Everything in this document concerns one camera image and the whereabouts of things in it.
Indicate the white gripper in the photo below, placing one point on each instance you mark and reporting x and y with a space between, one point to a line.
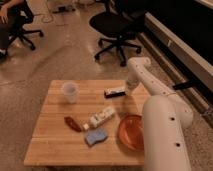
130 85

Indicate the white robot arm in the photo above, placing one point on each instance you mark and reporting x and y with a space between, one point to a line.
164 115

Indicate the orange plate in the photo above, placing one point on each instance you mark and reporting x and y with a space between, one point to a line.
130 132

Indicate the white plastic bottle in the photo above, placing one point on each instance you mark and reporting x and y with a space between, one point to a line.
98 119

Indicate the black office chair right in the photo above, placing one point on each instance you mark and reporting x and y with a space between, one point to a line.
121 21

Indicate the black office chair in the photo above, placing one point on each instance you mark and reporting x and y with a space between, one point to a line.
121 21
19 32

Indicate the clear plastic cup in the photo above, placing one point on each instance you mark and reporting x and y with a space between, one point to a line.
70 91

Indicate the blue sponge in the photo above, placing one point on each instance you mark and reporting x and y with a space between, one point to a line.
93 137

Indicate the wooden table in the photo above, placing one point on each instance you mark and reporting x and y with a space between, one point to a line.
59 135

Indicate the brown snack packet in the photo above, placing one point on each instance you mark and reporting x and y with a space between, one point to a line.
72 124

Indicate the black office chair left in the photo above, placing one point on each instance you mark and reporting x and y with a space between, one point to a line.
19 32

